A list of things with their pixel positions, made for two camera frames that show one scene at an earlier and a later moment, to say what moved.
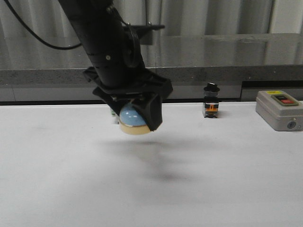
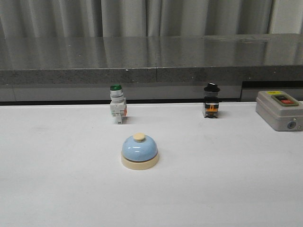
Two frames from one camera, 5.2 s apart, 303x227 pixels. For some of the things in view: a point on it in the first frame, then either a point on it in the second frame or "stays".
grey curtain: x=47 y=17 stays
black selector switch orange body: x=211 y=102 stays
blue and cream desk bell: x=131 y=121 to x=139 y=152
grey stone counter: x=240 y=65 stays
